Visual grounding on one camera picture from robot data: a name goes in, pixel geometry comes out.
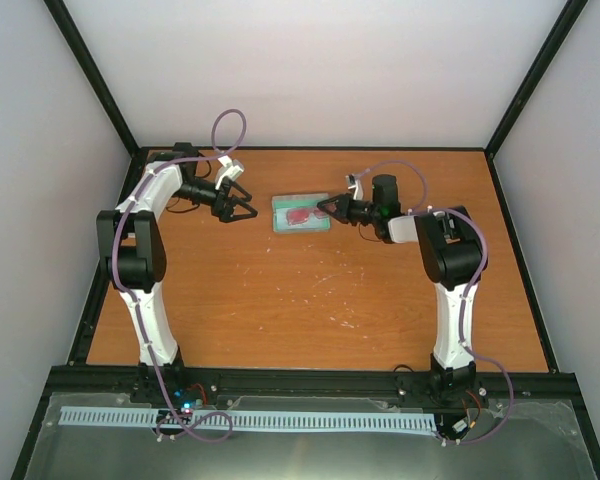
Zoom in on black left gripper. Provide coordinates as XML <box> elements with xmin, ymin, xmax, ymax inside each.
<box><xmin>171</xmin><ymin>177</ymin><xmax>255</xmax><ymax>223</ymax></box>

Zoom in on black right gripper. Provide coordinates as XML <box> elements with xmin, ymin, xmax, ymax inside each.
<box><xmin>316</xmin><ymin>193</ymin><xmax>379</xmax><ymax>227</ymax></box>

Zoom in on light blue cleaning cloth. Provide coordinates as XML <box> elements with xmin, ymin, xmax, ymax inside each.
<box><xmin>274</xmin><ymin>207</ymin><xmax>329</xmax><ymax>231</ymax></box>

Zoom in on grey glasses case green lining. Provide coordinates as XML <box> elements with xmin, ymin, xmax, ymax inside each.
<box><xmin>271</xmin><ymin>193</ymin><xmax>331</xmax><ymax>234</ymax></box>

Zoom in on pink transparent sunglasses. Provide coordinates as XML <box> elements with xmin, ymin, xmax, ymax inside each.
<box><xmin>286</xmin><ymin>206</ymin><xmax>328</xmax><ymax>226</ymax></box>

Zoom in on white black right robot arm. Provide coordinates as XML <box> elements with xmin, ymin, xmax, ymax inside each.
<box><xmin>317</xmin><ymin>174</ymin><xmax>487</xmax><ymax>401</ymax></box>

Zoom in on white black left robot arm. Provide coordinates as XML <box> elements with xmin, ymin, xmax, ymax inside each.
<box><xmin>96</xmin><ymin>143</ymin><xmax>258</xmax><ymax>403</ymax></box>

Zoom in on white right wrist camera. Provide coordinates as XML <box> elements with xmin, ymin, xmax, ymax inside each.
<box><xmin>346</xmin><ymin>174</ymin><xmax>364</xmax><ymax>201</ymax></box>

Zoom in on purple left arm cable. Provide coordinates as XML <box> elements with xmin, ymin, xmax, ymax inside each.
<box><xmin>110</xmin><ymin>109</ymin><xmax>248</xmax><ymax>444</ymax></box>

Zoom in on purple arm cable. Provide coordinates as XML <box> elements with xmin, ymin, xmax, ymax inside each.
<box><xmin>354</xmin><ymin>160</ymin><xmax>515</xmax><ymax>446</ymax></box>
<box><xmin>110</xmin><ymin>109</ymin><xmax>248</xmax><ymax>444</ymax></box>

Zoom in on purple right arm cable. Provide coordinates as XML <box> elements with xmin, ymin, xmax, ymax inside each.
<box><xmin>354</xmin><ymin>160</ymin><xmax>515</xmax><ymax>446</ymax></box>

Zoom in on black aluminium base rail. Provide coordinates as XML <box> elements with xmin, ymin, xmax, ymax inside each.
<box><xmin>47</xmin><ymin>365</ymin><xmax>579</xmax><ymax>406</ymax></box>

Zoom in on black enclosure frame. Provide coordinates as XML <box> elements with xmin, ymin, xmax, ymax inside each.
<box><xmin>12</xmin><ymin>1</ymin><xmax>600</xmax><ymax>479</ymax></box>

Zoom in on light blue slotted cable duct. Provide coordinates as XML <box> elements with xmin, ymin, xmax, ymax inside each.
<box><xmin>58</xmin><ymin>406</ymin><xmax>436</xmax><ymax>435</ymax></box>

